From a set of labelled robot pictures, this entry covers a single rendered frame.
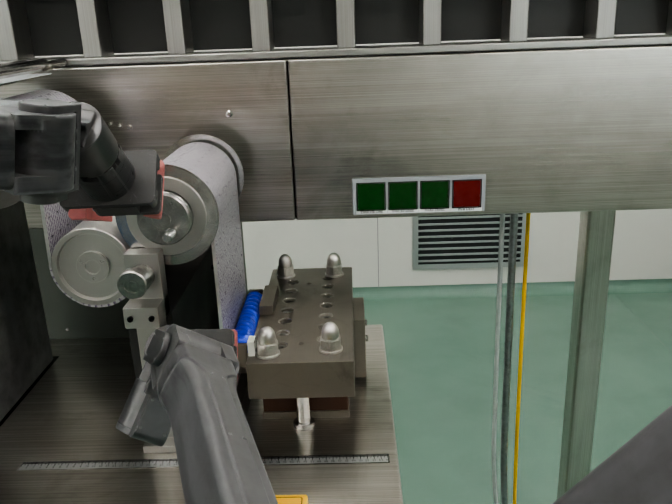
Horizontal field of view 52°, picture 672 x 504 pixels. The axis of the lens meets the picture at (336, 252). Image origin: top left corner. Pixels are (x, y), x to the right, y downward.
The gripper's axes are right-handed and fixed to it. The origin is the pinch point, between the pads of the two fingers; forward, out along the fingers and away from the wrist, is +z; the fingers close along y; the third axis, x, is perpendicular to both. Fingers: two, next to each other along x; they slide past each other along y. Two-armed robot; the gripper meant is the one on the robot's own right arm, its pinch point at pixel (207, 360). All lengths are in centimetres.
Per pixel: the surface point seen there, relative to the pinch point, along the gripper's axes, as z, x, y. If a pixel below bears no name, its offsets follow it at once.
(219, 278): 5.7, 12.4, 0.6
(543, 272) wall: 285, 58, 127
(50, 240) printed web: 1.9, 18.5, -23.4
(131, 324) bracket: 0.6, 5.5, -10.8
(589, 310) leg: 61, 11, 73
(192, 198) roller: -2.7, 22.4, -1.5
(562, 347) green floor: 233, 13, 118
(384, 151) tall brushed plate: 26, 39, 27
